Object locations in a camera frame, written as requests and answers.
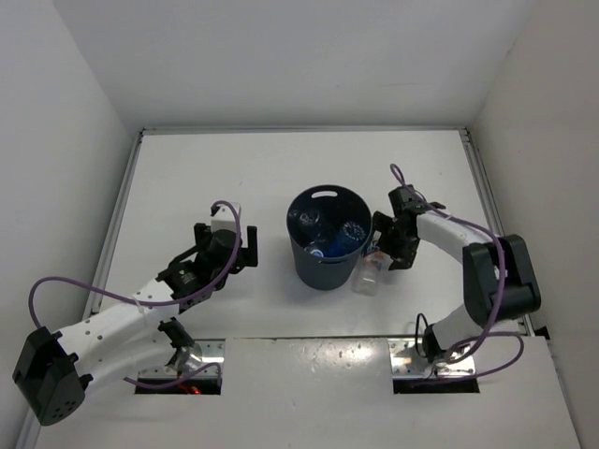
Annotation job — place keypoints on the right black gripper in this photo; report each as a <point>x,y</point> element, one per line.
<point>403,257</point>

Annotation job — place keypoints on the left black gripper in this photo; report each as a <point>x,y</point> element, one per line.
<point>247,254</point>

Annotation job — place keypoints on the blue cap clear bottle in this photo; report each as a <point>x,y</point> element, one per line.
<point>349,237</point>

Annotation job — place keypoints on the orange label clear bottle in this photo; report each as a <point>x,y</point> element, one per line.
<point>368,272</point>

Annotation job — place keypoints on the blue label Pocari bottle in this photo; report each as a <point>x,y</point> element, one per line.
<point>319,248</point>

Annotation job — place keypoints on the clear bottle white cap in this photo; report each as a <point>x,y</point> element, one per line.
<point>310,226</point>

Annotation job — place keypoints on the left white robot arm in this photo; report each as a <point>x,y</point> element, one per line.
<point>56,370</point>

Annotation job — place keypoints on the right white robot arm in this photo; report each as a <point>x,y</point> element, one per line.
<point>498,280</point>

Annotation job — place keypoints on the dark grey plastic bin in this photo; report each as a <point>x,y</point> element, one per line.
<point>340,205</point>

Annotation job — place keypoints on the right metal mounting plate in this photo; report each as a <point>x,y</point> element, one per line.
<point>408,365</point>

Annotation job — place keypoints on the metal mounting plate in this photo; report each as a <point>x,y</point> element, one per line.
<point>408,365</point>
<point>209,354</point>

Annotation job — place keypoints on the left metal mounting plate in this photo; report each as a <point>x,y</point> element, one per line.
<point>209,354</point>

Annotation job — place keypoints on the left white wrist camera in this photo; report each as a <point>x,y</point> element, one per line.
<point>222,218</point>

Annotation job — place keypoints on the right aluminium frame rail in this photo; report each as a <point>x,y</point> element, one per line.
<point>529,321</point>

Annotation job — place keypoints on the aluminium frame rail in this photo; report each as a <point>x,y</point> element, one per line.
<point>529,321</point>
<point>30,427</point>

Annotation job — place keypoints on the left aluminium frame rail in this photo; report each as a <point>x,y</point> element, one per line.
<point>30,427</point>

